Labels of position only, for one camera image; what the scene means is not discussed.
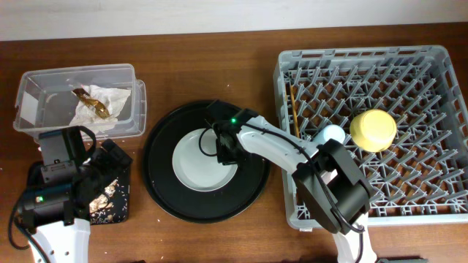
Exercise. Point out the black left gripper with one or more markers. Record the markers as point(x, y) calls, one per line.
point(102, 157)

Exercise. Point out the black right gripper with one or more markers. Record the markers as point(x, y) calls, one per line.
point(223, 158)

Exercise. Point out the grey plate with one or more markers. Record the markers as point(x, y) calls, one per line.
point(196, 170)

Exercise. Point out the food scraps pile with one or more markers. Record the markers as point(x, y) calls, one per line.
point(104, 199)

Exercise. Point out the white paper napkin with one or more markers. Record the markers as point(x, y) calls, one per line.
point(113, 98)

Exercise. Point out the wooden chopstick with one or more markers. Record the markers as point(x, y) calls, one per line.
point(294, 113)

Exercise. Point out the gold foil wrapper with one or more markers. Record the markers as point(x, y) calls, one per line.
point(94, 104)

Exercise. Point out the blue cup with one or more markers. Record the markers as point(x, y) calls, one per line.
point(332, 131)

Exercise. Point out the yellow bowl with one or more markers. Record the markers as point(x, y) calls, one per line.
point(373, 130)

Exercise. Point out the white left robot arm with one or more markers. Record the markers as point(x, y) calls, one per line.
point(56, 242)

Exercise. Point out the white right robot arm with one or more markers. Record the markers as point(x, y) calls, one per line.
point(333, 189)

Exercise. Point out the clear plastic waste bin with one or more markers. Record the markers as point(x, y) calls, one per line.
point(45, 101)

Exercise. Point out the grey dishwasher rack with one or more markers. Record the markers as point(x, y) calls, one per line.
point(422, 177)

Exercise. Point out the round black serving tray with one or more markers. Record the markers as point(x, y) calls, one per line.
point(182, 202)

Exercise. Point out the black rectangular tray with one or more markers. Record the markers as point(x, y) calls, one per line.
point(117, 204)

